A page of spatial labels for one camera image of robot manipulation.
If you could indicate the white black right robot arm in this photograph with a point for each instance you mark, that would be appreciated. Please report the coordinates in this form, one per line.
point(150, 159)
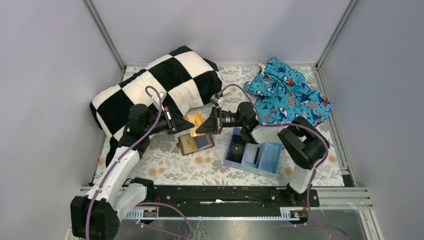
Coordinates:
point(304, 144)

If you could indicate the gold credit card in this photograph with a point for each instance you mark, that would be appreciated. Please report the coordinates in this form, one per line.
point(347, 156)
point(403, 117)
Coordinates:
point(197, 121)

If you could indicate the white card in middle slot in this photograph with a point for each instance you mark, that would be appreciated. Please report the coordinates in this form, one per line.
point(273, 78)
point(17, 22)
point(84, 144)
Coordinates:
point(252, 153)

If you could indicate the black card in purple slot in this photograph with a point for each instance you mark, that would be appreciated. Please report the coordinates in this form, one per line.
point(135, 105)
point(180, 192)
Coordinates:
point(236, 152)

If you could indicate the purple blue card organizer box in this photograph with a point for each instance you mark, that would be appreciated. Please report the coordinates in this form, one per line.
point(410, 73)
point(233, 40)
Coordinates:
point(260, 159)

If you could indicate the blue shark print cloth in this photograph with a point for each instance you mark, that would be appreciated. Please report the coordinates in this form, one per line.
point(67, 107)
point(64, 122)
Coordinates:
point(282, 94)

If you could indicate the aluminium frame rails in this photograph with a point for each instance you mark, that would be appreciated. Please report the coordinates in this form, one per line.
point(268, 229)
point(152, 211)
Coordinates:
point(368, 218)

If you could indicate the grey credit card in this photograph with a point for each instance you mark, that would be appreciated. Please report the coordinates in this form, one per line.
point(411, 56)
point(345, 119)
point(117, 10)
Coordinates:
point(203, 141)

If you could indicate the brown leather card holder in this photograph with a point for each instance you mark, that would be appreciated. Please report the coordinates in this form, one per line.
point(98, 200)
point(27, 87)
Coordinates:
point(188, 144)

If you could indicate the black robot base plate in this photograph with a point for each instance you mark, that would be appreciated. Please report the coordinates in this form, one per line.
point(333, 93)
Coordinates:
point(178, 197)

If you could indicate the floral patterned table mat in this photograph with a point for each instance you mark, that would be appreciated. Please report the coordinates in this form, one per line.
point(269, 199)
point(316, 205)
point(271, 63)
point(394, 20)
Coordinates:
point(164, 164)

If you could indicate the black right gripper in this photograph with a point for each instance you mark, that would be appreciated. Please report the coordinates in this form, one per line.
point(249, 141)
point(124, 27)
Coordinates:
point(217, 120)

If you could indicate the black white checkered blanket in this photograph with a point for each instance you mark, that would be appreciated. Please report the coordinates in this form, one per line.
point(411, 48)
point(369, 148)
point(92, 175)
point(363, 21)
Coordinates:
point(188, 80)

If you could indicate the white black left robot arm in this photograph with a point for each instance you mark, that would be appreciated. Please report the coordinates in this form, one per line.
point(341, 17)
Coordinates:
point(97, 215)

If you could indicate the slotted grey cable duct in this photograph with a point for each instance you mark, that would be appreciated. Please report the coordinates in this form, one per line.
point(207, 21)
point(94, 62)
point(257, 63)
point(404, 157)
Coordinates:
point(237, 212)

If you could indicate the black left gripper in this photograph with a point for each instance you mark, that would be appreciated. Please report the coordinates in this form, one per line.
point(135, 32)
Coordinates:
point(169, 120)

